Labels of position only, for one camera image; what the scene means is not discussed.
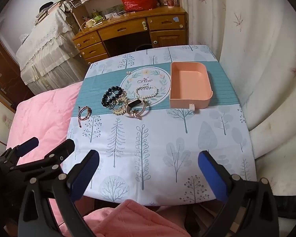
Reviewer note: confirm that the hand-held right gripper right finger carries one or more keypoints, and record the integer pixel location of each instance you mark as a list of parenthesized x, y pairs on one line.
[(212, 177)]

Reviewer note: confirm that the pink plastic box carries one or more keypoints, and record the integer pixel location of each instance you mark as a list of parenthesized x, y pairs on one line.
[(178, 101)]

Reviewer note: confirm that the tree print tablecloth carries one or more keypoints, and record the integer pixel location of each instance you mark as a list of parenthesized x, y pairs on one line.
[(138, 153)]

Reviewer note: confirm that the pink quilted blanket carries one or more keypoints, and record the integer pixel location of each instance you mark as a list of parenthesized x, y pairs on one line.
[(39, 118)]

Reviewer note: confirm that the wooden desk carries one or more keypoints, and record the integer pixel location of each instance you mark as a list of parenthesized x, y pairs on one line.
[(123, 29)]

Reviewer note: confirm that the brown wooden door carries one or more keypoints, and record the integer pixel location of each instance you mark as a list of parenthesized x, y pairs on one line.
[(5, 71)]

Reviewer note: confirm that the pink fleece garment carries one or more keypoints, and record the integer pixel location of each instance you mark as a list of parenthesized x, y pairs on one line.
[(138, 219)]

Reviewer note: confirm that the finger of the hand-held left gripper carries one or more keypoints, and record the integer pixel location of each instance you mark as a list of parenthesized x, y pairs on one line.
[(63, 150), (27, 145)]

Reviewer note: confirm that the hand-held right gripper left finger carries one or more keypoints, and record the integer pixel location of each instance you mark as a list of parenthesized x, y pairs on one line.
[(85, 177)]

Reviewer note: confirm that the stack of books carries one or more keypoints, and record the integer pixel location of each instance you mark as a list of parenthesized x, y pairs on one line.
[(49, 12)]

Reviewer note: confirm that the white lace cover cloth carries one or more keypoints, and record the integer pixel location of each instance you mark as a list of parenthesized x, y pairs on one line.
[(46, 49)]

